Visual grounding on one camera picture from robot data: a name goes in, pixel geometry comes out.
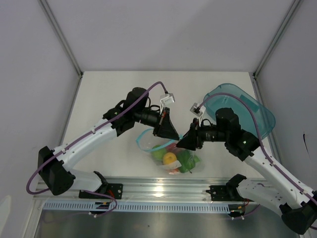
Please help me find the aluminium mounting rail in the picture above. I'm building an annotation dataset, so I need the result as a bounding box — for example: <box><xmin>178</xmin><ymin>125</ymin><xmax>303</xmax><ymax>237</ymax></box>
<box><xmin>33</xmin><ymin>176</ymin><xmax>273</xmax><ymax>205</ymax></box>

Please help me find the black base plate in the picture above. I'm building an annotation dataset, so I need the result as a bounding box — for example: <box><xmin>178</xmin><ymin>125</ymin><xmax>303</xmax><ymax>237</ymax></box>
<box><xmin>205</xmin><ymin>185</ymin><xmax>246</xmax><ymax>202</ymax></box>
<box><xmin>79</xmin><ymin>183</ymin><xmax>123</xmax><ymax>199</ymax></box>

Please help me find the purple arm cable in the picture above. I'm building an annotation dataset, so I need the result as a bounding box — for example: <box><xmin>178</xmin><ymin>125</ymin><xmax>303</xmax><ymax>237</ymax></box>
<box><xmin>195</xmin><ymin>93</ymin><xmax>317</xmax><ymax>230</ymax></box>
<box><xmin>26</xmin><ymin>81</ymin><xmax>168</xmax><ymax>194</ymax></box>

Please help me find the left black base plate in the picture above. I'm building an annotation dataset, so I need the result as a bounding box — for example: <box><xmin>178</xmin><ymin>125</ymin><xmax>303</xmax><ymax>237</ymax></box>
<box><xmin>79</xmin><ymin>183</ymin><xmax>123</xmax><ymax>199</ymax></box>

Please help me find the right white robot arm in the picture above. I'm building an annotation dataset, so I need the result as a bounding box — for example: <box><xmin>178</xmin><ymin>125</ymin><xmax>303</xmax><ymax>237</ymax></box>
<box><xmin>176</xmin><ymin>108</ymin><xmax>317</xmax><ymax>235</ymax></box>

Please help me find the dark green toy bell pepper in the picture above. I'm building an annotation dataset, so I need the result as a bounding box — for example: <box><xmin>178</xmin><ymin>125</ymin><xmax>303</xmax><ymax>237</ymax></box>
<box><xmin>176</xmin><ymin>150</ymin><xmax>201</xmax><ymax>173</ymax></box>

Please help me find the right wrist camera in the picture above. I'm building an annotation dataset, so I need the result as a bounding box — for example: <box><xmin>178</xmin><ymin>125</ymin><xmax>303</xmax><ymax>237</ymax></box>
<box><xmin>190</xmin><ymin>103</ymin><xmax>206</xmax><ymax>117</ymax></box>

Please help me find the teal plastic tub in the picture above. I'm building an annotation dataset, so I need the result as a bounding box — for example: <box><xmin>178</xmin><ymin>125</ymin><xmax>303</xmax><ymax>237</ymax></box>
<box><xmin>204</xmin><ymin>83</ymin><xmax>276</xmax><ymax>139</ymax></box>

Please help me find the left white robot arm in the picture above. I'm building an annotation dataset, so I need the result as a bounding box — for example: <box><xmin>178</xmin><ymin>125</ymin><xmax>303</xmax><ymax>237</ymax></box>
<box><xmin>38</xmin><ymin>87</ymin><xmax>179</xmax><ymax>198</ymax></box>

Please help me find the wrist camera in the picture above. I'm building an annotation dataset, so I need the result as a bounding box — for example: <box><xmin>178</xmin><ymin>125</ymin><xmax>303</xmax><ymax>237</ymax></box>
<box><xmin>160</xmin><ymin>93</ymin><xmax>175</xmax><ymax>107</ymax></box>
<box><xmin>190</xmin><ymin>103</ymin><xmax>206</xmax><ymax>117</ymax></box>

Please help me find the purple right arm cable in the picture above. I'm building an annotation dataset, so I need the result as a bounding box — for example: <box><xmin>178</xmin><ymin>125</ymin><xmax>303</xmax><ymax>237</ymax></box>
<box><xmin>195</xmin><ymin>93</ymin><xmax>317</xmax><ymax>230</ymax></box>

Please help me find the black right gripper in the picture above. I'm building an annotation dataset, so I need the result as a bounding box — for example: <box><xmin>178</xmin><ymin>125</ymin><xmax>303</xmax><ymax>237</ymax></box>
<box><xmin>176</xmin><ymin>118</ymin><xmax>228</xmax><ymax>151</ymax></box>

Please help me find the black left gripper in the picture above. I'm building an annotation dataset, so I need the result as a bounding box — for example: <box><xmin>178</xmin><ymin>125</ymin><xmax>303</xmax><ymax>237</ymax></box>
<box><xmin>134</xmin><ymin>106</ymin><xmax>179</xmax><ymax>140</ymax></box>

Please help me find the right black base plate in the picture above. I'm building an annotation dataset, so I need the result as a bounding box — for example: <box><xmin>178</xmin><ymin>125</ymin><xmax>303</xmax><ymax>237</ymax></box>
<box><xmin>205</xmin><ymin>185</ymin><xmax>246</xmax><ymax>202</ymax></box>

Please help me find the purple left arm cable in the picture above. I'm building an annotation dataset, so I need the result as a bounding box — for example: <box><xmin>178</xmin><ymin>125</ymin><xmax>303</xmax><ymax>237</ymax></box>
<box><xmin>26</xmin><ymin>81</ymin><xmax>168</xmax><ymax>194</ymax></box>

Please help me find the clear zip bag teal zipper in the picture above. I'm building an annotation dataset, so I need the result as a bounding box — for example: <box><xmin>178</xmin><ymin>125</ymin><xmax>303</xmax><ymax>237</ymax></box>
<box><xmin>136</xmin><ymin>129</ymin><xmax>203</xmax><ymax>175</ymax></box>

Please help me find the white slotted cable duct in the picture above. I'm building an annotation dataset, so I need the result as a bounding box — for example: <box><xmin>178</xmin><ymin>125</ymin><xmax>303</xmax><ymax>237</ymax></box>
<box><xmin>43</xmin><ymin>200</ymin><xmax>230</xmax><ymax>214</ymax></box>

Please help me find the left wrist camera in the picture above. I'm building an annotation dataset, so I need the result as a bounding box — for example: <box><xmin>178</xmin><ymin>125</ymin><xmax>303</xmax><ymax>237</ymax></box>
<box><xmin>160</xmin><ymin>93</ymin><xmax>175</xmax><ymax>107</ymax></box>

